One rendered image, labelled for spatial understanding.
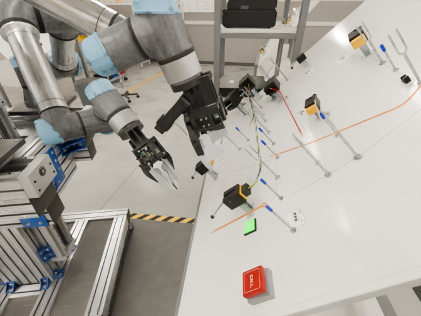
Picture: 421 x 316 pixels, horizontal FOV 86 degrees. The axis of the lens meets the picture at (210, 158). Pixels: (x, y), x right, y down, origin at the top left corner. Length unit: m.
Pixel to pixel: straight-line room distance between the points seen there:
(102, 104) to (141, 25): 0.28
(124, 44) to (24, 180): 0.59
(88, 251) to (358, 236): 1.61
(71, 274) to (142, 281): 0.44
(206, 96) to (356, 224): 0.37
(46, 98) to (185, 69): 0.45
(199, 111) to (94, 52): 0.22
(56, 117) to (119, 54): 0.34
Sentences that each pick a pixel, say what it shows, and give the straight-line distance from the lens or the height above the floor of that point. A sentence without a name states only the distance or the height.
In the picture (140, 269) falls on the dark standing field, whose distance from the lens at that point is 1.86.
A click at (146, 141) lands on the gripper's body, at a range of 0.61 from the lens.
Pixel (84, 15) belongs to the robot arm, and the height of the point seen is 1.54.
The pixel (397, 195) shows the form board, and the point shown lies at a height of 1.28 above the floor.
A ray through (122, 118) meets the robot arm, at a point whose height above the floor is 1.31.
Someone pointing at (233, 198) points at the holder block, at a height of 1.12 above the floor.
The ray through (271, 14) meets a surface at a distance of 1.51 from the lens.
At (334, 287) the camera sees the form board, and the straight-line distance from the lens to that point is 0.47.
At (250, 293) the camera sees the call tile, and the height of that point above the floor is 1.09.
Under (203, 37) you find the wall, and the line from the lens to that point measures 8.30.
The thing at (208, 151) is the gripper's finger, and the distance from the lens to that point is 0.51.
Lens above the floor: 1.55
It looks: 33 degrees down
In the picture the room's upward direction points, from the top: straight up
